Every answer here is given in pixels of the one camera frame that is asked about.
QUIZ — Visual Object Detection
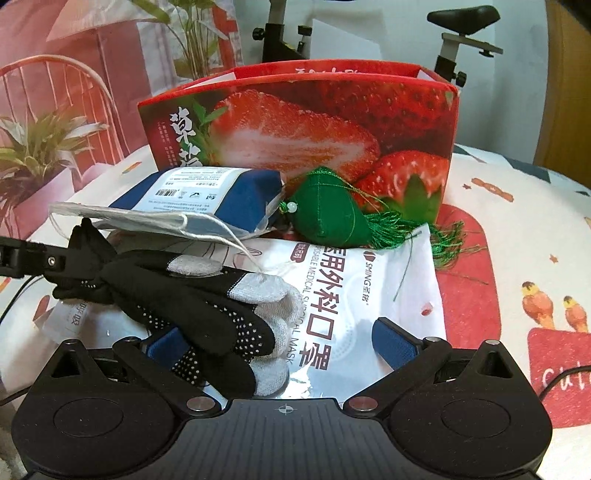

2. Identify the plant print wall cloth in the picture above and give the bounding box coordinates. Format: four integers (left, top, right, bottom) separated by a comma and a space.
0, 0, 252, 243

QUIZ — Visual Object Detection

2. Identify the green tasselled sachet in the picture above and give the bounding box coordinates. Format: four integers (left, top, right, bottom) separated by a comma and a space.
276, 166, 468, 271

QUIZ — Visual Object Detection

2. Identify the black dotted glove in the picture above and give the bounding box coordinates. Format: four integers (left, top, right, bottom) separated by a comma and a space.
51, 217, 303, 398

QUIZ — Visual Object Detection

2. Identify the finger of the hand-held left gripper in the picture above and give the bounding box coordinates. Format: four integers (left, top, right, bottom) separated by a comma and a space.
0, 235, 75, 281

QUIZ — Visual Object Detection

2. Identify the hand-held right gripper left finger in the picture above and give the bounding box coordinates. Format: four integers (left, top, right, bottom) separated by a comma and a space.
48, 328, 220, 416

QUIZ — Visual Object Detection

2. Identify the white face mask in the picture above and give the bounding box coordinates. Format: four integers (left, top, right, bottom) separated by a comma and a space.
48, 202, 296, 274

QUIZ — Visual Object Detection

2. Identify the white paper sheet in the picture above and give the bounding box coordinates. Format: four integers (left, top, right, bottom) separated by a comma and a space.
311, 17, 371, 64

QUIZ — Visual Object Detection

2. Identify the small white packet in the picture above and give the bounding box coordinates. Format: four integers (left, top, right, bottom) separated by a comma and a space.
39, 300, 155, 349

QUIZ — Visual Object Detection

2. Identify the silver face mask packet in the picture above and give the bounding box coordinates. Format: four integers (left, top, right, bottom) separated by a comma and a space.
240, 225, 447, 400

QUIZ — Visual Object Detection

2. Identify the red strawberry print box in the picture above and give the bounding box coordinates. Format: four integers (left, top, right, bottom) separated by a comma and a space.
137, 60, 462, 227

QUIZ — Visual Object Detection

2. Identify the blue and white wipes packet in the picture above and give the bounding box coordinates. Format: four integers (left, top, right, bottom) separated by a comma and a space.
111, 166, 287, 241

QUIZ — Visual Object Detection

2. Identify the black exercise bike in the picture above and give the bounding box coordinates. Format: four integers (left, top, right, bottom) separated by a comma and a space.
252, 0, 505, 89

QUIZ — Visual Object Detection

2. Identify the wooden door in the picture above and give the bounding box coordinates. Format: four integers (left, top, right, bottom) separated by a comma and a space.
533, 0, 591, 197

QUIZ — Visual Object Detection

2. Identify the black cable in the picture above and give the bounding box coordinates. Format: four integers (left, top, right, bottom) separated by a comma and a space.
537, 360, 591, 398
0, 274, 47, 326

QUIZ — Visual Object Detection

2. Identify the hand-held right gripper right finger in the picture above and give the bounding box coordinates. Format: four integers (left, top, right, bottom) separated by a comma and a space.
344, 318, 527, 415

